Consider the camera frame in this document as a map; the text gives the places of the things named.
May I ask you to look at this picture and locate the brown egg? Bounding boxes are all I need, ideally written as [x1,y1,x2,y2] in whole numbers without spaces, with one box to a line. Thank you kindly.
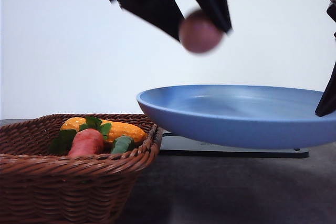
[179,10,224,54]

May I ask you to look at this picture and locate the blue plate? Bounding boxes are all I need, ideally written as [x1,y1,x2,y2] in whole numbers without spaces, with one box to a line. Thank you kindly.
[138,84,336,150]

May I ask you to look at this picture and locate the brown wicker basket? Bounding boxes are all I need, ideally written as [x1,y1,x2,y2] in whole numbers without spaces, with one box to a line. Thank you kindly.
[0,113,162,224]

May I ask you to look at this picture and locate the yellow toy corn cob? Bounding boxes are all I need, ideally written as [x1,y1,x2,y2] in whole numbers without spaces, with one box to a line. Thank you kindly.
[60,117,148,143]

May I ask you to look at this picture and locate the green toy vegetable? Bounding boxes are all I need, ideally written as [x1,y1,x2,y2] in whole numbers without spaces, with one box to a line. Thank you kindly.
[111,135,135,154]

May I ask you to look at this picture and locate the black tray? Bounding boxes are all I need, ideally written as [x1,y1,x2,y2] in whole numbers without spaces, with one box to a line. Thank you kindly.
[159,132,309,158]

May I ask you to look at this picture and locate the red toy carrot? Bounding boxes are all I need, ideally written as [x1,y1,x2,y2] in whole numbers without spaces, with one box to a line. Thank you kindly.
[68,129,104,157]

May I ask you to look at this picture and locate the green toy leaves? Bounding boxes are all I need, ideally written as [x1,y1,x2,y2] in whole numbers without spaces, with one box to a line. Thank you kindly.
[49,116,112,154]

